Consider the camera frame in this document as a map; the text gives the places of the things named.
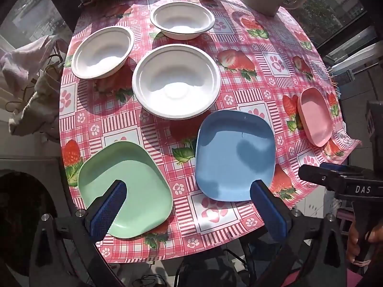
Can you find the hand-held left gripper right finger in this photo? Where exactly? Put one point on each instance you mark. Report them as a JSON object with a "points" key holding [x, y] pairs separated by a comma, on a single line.
{"points": [[267, 212]]}

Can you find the pink strawberry paw tablecloth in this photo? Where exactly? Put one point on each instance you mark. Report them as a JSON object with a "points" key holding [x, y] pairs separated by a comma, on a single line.
{"points": [[254, 101]]}

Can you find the pale pink towel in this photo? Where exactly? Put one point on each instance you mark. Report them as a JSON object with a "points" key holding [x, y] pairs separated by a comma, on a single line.
{"points": [[21, 62]]}

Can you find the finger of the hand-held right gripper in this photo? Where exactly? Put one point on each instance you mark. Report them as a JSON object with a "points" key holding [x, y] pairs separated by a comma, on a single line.
{"points": [[332, 167], [314, 175]]}

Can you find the person's right hand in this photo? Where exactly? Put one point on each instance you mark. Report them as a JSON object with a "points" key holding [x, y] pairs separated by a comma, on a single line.
{"points": [[354, 240]]}

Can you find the beige cloth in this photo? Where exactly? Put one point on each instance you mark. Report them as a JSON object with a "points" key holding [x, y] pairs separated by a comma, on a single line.
{"points": [[39, 107]]}

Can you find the blue square plate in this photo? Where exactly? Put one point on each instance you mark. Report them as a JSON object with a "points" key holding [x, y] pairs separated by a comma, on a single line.
{"points": [[233, 155]]}

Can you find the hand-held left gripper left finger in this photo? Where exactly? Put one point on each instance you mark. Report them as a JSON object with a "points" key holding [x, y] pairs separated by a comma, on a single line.
{"points": [[106, 212]]}

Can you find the white paper bowl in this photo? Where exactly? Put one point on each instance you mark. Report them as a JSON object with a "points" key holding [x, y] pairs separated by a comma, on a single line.
{"points": [[176, 80], [182, 18], [101, 50]]}

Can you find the pink square plate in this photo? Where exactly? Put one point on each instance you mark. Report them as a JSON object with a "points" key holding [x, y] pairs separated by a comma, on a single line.
{"points": [[315, 116]]}

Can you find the green square plate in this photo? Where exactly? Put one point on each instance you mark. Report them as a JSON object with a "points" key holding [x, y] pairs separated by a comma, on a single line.
{"points": [[140, 179]]}

